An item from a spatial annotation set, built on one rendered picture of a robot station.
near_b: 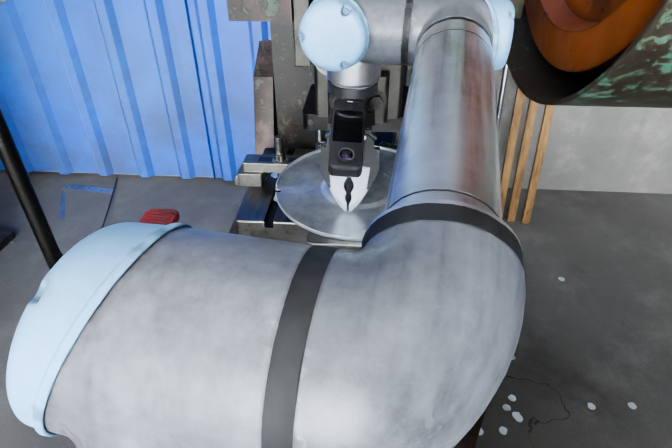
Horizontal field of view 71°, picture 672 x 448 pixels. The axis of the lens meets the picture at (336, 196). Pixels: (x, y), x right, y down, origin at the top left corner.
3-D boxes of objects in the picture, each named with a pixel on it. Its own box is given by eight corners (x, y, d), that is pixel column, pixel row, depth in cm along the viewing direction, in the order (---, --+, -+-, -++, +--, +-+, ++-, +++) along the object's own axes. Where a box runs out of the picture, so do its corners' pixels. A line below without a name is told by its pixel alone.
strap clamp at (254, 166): (315, 189, 97) (313, 144, 92) (235, 186, 98) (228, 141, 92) (318, 174, 102) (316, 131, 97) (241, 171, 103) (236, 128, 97)
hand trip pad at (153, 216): (175, 268, 80) (166, 232, 76) (140, 266, 80) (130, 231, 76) (188, 242, 86) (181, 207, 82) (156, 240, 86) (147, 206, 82)
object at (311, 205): (273, 247, 70) (272, 242, 69) (277, 150, 93) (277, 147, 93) (463, 236, 72) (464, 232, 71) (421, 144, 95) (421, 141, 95)
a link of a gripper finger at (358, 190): (366, 196, 81) (370, 147, 76) (366, 215, 76) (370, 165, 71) (348, 195, 81) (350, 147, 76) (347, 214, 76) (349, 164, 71)
